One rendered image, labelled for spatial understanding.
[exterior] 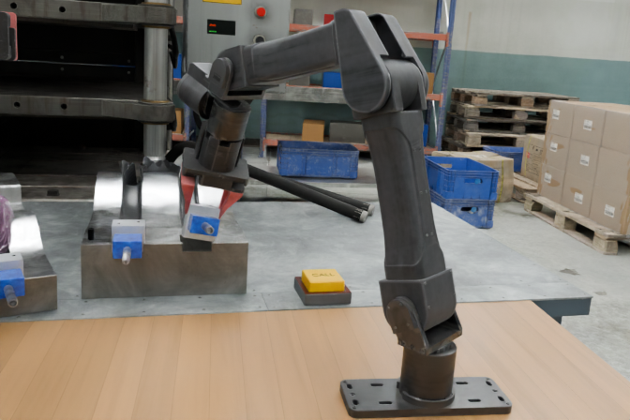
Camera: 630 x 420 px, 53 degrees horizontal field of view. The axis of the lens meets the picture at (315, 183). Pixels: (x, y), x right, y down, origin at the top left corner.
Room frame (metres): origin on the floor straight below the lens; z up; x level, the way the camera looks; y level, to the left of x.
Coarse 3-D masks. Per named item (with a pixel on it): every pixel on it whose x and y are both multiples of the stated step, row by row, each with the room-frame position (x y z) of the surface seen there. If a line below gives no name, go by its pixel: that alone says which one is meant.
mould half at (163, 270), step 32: (96, 192) 1.18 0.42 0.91; (160, 192) 1.21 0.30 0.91; (96, 224) 1.05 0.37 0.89; (160, 224) 1.07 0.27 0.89; (224, 224) 1.10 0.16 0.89; (96, 256) 0.93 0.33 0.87; (160, 256) 0.96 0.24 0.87; (192, 256) 0.97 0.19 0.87; (224, 256) 0.98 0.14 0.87; (96, 288) 0.93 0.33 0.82; (128, 288) 0.94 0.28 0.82; (160, 288) 0.96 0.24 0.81; (192, 288) 0.97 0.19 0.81; (224, 288) 0.98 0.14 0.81
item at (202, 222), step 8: (192, 208) 0.98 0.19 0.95; (200, 208) 0.98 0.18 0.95; (208, 208) 0.98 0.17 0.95; (216, 208) 0.99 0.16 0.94; (192, 216) 0.94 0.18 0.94; (200, 216) 0.94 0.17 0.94; (208, 216) 0.97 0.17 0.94; (216, 216) 0.99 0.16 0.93; (184, 224) 0.99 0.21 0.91; (192, 224) 0.93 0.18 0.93; (200, 224) 0.94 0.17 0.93; (208, 224) 0.91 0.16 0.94; (216, 224) 0.94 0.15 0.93; (184, 232) 0.97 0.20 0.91; (192, 232) 0.93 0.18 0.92; (200, 232) 0.93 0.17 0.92; (208, 232) 0.89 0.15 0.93; (216, 232) 0.94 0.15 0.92; (208, 240) 0.98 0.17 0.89
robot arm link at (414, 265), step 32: (384, 64) 0.73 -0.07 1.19; (416, 96) 0.76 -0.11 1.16; (384, 128) 0.72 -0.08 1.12; (416, 128) 0.74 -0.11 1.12; (384, 160) 0.73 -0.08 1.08; (416, 160) 0.73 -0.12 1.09; (384, 192) 0.73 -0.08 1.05; (416, 192) 0.71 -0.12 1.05; (384, 224) 0.73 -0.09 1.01; (416, 224) 0.70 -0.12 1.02; (416, 256) 0.69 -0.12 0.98; (384, 288) 0.71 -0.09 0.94; (416, 288) 0.68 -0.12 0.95; (448, 288) 0.71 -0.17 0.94
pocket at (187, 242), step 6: (180, 234) 1.01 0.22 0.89; (180, 240) 1.01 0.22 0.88; (186, 240) 1.01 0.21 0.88; (192, 240) 1.01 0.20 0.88; (198, 240) 1.02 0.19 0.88; (186, 246) 1.01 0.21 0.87; (192, 246) 1.01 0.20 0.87; (198, 246) 1.02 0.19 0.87; (204, 246) 1.02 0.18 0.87; (210, 246) 1.02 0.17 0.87
